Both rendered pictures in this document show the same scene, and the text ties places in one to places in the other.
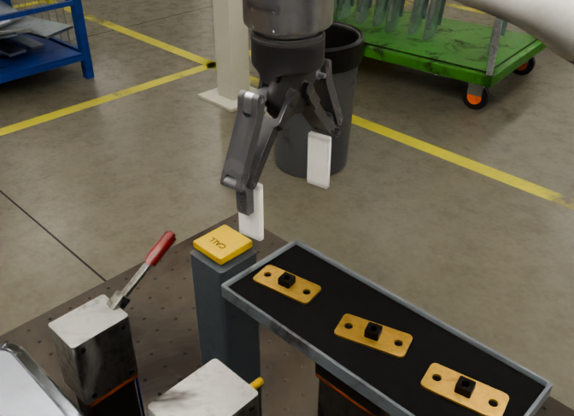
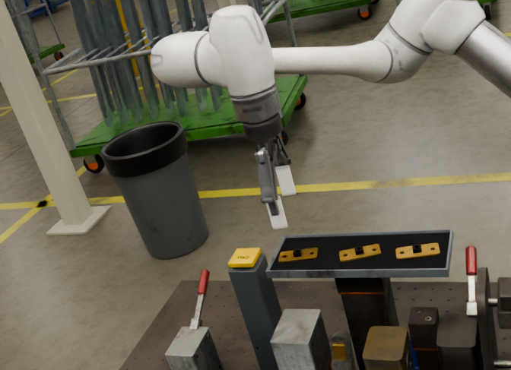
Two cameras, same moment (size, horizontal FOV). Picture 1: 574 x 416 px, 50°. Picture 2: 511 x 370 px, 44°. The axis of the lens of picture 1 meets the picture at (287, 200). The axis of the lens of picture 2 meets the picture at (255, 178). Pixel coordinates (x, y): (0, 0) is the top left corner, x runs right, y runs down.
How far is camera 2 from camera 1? 0.65 m
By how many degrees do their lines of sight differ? 17
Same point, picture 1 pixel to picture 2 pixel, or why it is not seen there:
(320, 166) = (288, 183)
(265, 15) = (255, 113)
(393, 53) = (198, 131)
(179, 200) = (87, 320)
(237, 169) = (269, 191)
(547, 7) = (358, 61)
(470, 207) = (319, 218)
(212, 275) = (249, 276)
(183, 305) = not seen: hidden behind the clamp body
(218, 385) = (297, 317)
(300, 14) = (271, 106)
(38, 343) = not seen: outside the picture
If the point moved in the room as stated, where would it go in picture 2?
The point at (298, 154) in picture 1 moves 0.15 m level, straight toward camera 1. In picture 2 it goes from (169, 238) to (176, 248)
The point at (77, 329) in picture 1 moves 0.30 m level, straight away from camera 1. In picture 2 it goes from (185, 347) to (103, 311)
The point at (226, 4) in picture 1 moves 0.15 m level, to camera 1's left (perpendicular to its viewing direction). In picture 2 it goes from (46, 146) to (23, 154)
